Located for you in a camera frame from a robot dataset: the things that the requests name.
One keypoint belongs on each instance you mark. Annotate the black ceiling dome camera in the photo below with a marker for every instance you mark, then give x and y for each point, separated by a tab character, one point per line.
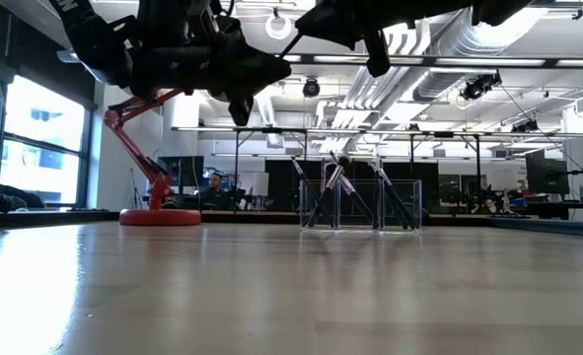
311	87

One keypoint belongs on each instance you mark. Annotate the pointed-tip black makeup brush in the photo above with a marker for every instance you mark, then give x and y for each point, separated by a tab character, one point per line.
311	190

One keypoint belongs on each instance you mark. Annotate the black computer monitor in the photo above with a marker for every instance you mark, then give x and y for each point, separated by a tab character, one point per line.
180	170
547	172

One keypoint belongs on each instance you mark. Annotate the clear acrylic brush organizer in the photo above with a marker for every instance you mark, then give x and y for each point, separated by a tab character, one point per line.
355	228

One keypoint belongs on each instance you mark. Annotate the black ceiling spotlight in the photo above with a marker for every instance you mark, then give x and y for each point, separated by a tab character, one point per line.
476	89

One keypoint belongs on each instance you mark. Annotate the person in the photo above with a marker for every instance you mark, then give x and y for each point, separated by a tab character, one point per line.
215	190

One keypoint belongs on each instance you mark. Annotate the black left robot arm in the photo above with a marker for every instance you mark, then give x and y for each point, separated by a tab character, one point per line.
94	39

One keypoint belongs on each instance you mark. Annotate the black bag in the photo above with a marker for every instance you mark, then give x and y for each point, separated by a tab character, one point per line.
5	197

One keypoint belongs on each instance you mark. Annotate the red desk lamp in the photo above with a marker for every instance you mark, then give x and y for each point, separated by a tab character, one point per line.
160	217

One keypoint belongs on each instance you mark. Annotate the short angled makeup brush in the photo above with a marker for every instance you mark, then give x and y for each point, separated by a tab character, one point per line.
403	207

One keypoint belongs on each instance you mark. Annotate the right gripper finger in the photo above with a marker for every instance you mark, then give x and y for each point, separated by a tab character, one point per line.
320	22
377	54

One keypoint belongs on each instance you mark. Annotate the round-tipped black makeup brush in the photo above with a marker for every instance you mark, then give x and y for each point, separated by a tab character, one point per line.
356	197

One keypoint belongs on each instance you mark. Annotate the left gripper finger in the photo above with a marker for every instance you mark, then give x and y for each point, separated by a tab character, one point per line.
276	71
241	111

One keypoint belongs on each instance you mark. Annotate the black shelving unit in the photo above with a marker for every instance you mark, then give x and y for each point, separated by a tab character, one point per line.
74	218

